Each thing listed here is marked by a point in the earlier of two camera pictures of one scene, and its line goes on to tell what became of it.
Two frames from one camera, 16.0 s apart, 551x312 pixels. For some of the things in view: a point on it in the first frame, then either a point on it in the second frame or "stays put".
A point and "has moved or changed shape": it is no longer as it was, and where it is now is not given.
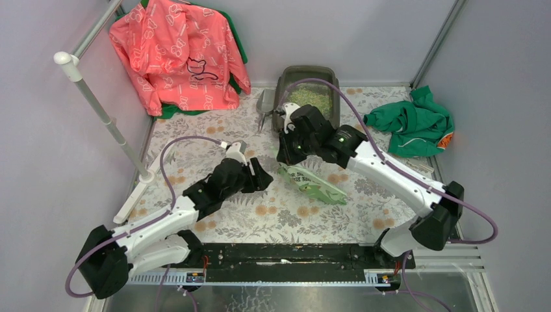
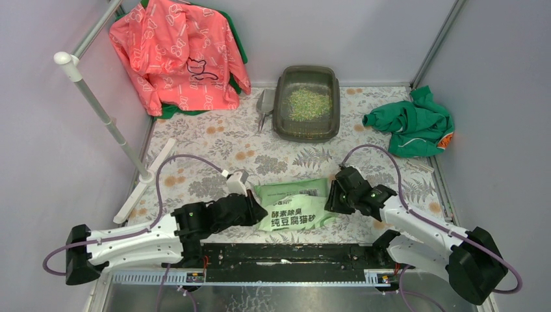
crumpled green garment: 420,127 stays put
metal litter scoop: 266,104 stays put
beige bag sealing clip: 420,166 stays put
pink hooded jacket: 182,55 stays put
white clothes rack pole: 73,65 stays put
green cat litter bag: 312,184 has moved or changed shape
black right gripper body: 297,148 → 341,201
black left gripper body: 250,175 → 250,205
